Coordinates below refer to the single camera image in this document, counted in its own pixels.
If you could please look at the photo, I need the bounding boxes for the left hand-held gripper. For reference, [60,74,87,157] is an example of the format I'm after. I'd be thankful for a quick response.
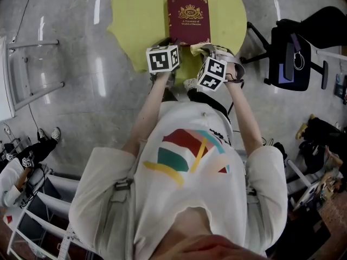
[145,37,181,89]

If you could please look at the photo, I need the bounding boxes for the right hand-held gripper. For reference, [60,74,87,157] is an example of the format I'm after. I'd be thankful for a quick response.
[196,44,246,92]

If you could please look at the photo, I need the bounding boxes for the yellow cloth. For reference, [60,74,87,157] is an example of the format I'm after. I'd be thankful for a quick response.
[189,43,231,59]

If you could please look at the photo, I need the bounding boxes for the dark red book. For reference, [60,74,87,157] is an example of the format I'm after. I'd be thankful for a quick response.
[166,0,211,46]

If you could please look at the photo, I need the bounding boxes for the person's left forearm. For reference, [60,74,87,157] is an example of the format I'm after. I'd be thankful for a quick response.
[123,73,174,158]

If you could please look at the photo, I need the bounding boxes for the person's right forearm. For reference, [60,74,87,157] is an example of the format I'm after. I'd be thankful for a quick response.
[226,81,265,157]

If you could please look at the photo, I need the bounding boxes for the person's right hand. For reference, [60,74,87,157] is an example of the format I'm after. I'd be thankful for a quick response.
[224,62,238,81]

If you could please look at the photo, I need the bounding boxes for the person's white shoe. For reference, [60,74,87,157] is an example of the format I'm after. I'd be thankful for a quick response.
[183,77,198,92]

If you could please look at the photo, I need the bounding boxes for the yellow-green round tablecloth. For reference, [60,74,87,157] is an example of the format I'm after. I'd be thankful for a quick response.
[107,0,248,87]

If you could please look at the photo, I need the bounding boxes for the person's black trousers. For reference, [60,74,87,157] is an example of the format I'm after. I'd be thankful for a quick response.
[162,87,231,120]

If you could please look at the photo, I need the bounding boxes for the purple cloth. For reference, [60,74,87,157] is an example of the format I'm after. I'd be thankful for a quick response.
[278,63,295,84]

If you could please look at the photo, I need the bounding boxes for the small purple strip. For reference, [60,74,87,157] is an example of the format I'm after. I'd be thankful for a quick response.
[290,33,302,51]

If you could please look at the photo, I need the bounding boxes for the black office chair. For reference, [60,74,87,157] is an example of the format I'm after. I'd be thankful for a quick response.
[240,6,347,92]

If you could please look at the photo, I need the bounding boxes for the white desk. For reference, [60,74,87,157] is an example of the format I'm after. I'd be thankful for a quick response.
[316,49,347,62]

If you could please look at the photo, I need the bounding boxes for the person's white printed shirt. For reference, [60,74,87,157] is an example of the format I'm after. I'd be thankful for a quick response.
[69,100,288,260]

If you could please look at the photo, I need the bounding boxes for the white table with metal legs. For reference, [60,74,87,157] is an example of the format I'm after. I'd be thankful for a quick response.
[0,35,65,119]

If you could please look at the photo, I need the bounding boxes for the white shelf unit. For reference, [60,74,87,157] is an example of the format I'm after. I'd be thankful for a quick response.
[7,173,82,260]

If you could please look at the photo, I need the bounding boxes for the person's neck and chin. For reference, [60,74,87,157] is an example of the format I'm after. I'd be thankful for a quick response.
[151,206,272,260]

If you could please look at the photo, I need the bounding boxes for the black wrist strap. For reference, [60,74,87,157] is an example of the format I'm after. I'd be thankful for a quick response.
[223,76,245,89]

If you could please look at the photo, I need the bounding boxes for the white coiled cable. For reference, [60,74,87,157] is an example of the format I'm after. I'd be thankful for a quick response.
[294,51,306,70]

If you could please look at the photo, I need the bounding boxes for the black floor cable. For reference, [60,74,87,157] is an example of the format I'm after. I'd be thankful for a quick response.
[12,0,37,44]

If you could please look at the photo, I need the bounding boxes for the grey shoulder strap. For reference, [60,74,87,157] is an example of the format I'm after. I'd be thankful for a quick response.
[245,169,261,254]
[108,142,142,260]

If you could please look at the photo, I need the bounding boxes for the white table frame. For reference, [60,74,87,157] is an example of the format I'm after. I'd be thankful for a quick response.
[286,158,326,212]

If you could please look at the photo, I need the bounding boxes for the white perforated rail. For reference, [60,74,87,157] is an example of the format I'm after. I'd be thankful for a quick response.
[56,223,75,260]

